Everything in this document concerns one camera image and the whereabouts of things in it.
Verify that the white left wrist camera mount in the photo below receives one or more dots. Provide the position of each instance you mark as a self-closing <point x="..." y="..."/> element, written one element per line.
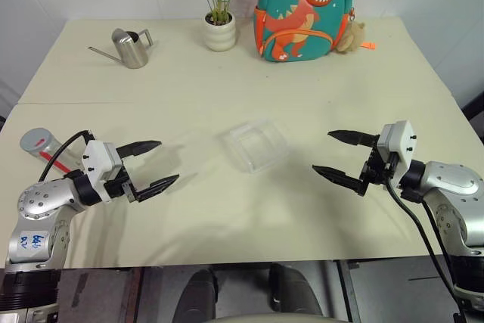
<point x="99" y="164"/>

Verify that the green plant in white pot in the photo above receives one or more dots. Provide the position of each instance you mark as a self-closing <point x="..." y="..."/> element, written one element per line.
<point x="219" y="9"/>

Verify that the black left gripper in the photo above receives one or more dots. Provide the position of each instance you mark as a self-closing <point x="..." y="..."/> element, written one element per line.
<point x="120" y="185"/>

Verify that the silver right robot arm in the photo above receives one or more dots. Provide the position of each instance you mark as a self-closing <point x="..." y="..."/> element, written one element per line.
<point x="446" y="202"/>

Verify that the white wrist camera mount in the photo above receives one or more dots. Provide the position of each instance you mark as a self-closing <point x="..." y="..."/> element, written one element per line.
<point x="398" y="145"/>
<point x="99" y="164"/>

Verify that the clear tube red cap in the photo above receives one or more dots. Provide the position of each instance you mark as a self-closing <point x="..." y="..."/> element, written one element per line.
<point x="43" y="149"/>

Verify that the teal dinosaur backpack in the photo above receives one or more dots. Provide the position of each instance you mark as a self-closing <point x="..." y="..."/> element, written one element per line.
<point x="300" y="9"/>

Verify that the dark rounded shape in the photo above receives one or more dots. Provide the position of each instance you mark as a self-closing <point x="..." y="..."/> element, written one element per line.
<point x="198" y="292"/>
<point x="293" y="289"/>

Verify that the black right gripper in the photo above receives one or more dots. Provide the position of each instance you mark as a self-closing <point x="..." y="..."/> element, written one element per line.
<point x="376" y="169"/>

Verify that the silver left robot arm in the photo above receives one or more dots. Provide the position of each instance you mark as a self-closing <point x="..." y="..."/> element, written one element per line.
<point x="45" y="202"/>

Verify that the cream tablecloth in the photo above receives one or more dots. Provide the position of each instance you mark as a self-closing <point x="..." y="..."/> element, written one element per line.
<point x="227" y="149"/>

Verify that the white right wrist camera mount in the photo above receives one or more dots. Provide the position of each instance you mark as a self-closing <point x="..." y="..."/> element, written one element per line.
<point x="398" y="145"/>

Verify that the clear plastic container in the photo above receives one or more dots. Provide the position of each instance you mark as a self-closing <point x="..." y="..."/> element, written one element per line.
<point x="254" y="145"/>

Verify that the silver metal watering can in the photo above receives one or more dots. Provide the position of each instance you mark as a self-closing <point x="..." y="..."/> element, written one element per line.
<point x="128" y="47"/>

